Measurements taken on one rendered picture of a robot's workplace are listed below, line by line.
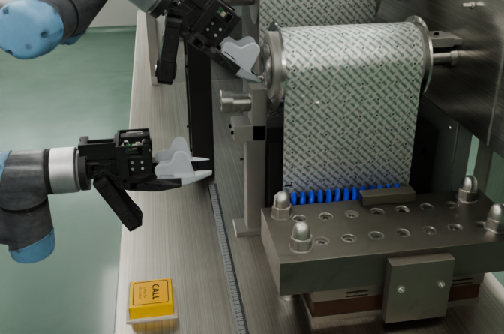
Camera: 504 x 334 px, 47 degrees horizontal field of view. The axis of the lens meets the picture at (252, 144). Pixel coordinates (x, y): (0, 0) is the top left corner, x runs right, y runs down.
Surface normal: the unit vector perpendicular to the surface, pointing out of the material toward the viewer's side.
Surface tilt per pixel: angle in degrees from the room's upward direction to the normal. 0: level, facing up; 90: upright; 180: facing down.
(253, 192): 90
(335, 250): 0
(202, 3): 90
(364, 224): 0
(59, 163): 44
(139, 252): 0
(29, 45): 90
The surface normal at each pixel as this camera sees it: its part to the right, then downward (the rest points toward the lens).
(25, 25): -0.10, 0.42
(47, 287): 0.00, -0.91
